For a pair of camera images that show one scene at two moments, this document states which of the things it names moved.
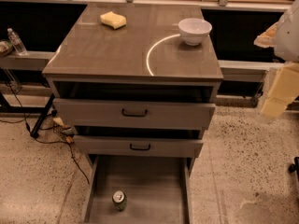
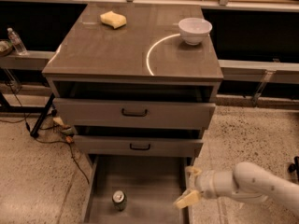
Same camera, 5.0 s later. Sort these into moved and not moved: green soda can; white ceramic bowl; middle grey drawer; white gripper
Moved: white gripper
Not moved: green soda can; white ceramic bowl; middle grey drawer
